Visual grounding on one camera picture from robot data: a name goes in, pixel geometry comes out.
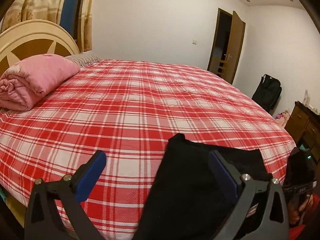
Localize black pants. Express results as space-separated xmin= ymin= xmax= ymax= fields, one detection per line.
xmin=133 ymin=133 xmax=272 ymax=239

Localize person's right hand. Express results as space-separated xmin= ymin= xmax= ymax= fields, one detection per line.
xmin=287 ymin=194 xmax=313 ymax=225

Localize red sleeve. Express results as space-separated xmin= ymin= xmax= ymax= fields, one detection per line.
xmin=289 ymin=194 xmax=319 ymax=239

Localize brown wooden dresser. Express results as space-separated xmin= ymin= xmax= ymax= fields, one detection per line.
xmin=285 ymin=101 xmax=320 ymax=164

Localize black backpack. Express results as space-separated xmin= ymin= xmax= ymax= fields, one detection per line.
xmin=252 ymin=74 xmax=282 ymax=113

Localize pink folded blanket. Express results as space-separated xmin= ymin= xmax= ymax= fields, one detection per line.
xmin=1 ymin=54 xmax=80 ymax=111

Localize red plaid bed sheet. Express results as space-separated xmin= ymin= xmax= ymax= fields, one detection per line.
xmin=1 ymin=60 xmax=295 ymax=239

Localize brown wooden door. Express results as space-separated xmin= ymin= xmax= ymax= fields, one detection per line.
xmin=207 ymin=8 xmax=246 ymax=84

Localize grey striped pillow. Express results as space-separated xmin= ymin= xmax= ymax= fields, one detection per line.
xmin=65 ymin=54 xmax=101 ymax=68

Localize cream wooden headboard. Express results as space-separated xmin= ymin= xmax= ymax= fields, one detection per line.
xmin=0 ymin=20 xmax=80 ymax=74

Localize beige patterned curtain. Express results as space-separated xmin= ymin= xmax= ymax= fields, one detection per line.
xmin=1 ymin=0 xmax=93 ymax=52

